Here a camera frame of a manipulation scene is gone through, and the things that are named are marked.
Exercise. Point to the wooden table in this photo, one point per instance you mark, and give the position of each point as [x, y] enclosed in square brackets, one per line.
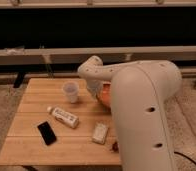
[24, 144]

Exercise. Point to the orange ceramic bowl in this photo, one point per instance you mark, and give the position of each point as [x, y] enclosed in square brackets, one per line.
[104, 96]

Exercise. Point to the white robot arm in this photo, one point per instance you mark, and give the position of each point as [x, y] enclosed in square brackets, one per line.
[138, 91]

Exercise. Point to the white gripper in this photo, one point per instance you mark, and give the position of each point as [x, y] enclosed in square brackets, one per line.
[94, 87]

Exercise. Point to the translucent plastic cup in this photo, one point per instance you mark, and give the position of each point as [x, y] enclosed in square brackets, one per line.
[71, 90]

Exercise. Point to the black smartphone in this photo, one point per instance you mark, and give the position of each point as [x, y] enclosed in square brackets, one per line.
[47, 133]

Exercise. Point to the white plastic bottle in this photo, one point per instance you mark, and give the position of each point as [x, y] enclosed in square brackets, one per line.
[63, 116]

